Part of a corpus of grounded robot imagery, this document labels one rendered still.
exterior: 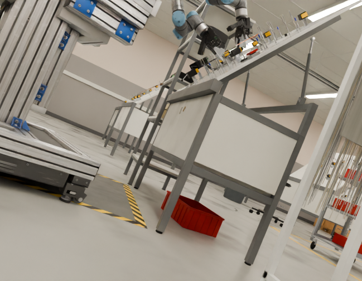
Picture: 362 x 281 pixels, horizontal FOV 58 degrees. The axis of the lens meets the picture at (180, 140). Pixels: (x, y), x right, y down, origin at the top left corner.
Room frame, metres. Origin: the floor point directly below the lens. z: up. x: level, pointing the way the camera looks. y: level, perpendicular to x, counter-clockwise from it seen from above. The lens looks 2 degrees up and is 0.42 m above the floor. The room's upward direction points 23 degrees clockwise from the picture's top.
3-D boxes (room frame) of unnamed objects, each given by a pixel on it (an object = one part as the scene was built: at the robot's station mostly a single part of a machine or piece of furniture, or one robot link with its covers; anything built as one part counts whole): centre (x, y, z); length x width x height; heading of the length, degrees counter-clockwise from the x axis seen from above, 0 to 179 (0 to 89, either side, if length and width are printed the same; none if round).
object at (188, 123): (2.02, 0.00, 0.60); 0.55 x 0.03 x 0.39; 14
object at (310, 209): (5.80, -2.66, 0.83); 1.18 x 0.72 x 1.65; 19
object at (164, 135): (2.55, 0.13, 0.60); 0.55 x 0.02 x 0.39; 14
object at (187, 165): (2.36, -0.22, 0.40); 1.18 x 0.60 x 0.80; 14
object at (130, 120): (5.55, 0.73, 0.83); 1.18 x 0.72 x 1.65; 19
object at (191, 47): (3.23, 0.11, 0.93); 0.61 x 0.50 x 1.85; 14
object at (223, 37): (3.12, 0.14, 1.56); 0.30 x 0.23 x 0.19; 106
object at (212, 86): (2.28, 0.09, 0.83); 1.18 x 0.06 x 0.06; 14
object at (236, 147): (2.36, -0.23, 0.60); 1.17 x 0.58 x 0.40; 14
